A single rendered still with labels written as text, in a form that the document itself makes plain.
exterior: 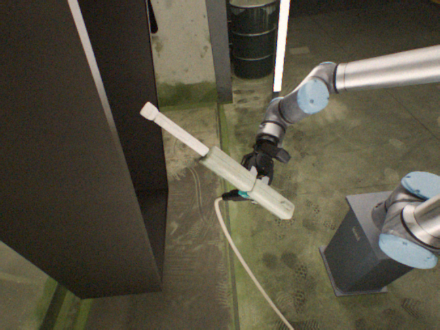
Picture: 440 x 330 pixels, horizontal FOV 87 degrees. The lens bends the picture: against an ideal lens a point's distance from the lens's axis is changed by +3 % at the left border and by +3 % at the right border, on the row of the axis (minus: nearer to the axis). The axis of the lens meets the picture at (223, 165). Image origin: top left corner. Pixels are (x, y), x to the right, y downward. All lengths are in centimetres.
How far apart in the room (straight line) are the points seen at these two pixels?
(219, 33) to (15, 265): 240
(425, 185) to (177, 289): 140
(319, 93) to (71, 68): 59
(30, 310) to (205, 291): 98
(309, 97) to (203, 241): 132
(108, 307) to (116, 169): 142
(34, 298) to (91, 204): 132
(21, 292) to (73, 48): 164
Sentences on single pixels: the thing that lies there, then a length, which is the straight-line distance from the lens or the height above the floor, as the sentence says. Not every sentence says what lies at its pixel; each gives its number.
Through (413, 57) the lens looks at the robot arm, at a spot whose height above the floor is 134.
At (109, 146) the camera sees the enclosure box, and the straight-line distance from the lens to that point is 46.
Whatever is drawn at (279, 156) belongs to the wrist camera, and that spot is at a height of 117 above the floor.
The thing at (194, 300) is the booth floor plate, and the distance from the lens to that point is 165.
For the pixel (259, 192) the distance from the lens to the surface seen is 61.
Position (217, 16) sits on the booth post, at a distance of 258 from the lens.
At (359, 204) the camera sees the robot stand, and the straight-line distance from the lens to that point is 127.
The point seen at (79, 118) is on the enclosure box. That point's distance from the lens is 43.
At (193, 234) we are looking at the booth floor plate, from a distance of 179.
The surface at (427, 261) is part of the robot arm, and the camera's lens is 98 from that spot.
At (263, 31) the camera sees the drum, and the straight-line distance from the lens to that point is 320.
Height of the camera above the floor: 163
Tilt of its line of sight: 48 degrees down
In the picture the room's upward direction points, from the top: 8 degrees counter-clockwise
